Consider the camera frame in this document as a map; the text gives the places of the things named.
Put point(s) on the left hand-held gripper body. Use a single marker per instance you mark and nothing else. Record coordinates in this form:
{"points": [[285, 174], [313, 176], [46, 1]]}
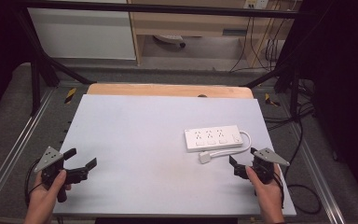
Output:
{"points": [[50, 159]]}

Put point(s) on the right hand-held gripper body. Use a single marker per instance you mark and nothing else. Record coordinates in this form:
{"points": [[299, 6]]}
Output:
{"points": [[265, 165]]}

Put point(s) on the white power strip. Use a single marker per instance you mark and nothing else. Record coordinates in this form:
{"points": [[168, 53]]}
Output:
{"points": [[213, 138]]}

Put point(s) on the person's right hand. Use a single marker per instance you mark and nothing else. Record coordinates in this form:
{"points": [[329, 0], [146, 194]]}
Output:
{"points": [[268, 199]]}

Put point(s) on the person's left hand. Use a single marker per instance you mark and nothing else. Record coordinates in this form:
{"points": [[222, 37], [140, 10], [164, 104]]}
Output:
{"points": [[42, 202]]}

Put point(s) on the yellow black tape strip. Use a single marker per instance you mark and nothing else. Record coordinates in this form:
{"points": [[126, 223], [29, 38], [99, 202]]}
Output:
{"points": [[70, 95], [270, 100]]}

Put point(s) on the wooden table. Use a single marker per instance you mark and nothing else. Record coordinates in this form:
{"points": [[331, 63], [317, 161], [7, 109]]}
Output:
{"points": [[167, 90]]}

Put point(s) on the white cabinet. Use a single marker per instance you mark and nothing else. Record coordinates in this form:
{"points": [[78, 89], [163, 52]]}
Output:
{"points": [[80, 31]]}

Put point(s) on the white chair base with caster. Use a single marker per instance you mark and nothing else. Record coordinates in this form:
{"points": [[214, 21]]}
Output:
{"points": [[169, 39]]}

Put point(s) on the light wooden desk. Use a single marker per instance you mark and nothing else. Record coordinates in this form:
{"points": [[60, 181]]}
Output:
{"points": [[192, 23]]}

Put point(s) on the aluminium floor rail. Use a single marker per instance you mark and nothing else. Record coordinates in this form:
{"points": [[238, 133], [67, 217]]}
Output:
{"points": [[18, 140], [317, 174]]}

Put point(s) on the white wall socket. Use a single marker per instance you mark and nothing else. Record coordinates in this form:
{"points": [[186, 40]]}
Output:
{"points": [[256, 3]]}

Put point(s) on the black metal frame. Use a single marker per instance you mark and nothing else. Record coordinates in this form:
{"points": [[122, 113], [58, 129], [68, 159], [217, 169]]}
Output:
{"points": [[167, 7]]}

